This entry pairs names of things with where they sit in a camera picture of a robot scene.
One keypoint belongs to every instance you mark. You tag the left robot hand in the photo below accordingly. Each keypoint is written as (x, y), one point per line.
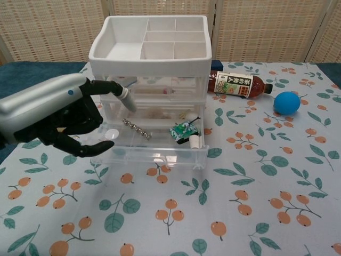
(40, 101)

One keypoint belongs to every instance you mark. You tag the clear plastic container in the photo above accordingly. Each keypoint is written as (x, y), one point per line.
(149, 157)

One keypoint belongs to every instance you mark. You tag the brown tea bottle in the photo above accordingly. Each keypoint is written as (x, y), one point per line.
(234, 85)

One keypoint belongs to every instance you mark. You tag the woven folding screen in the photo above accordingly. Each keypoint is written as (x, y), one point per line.
(53, 32)

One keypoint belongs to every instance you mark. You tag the clear round plastic disc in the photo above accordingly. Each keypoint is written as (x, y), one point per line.
(111, 134)

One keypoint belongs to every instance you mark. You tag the small white cylinder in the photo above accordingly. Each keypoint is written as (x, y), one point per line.
(194, 141)

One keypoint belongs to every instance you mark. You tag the blue ball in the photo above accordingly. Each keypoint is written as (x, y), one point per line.
(287, 104)

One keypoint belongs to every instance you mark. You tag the green toy tank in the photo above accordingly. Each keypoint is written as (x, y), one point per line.
(182, 130)

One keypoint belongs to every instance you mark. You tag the white drawer organizer box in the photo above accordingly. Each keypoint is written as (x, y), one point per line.
(149, 66)

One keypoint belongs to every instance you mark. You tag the dark blue rectangular box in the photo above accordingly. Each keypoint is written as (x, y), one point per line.
(217, 65)

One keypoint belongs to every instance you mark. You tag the floral fruit print tablecloth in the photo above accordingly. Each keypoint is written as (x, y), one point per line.
(186, 213)

